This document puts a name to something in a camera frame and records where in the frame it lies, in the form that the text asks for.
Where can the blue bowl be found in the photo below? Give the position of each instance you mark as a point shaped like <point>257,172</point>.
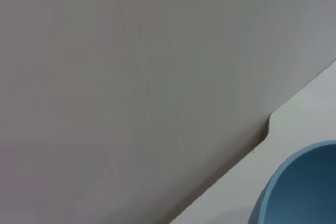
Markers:
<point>304,190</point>

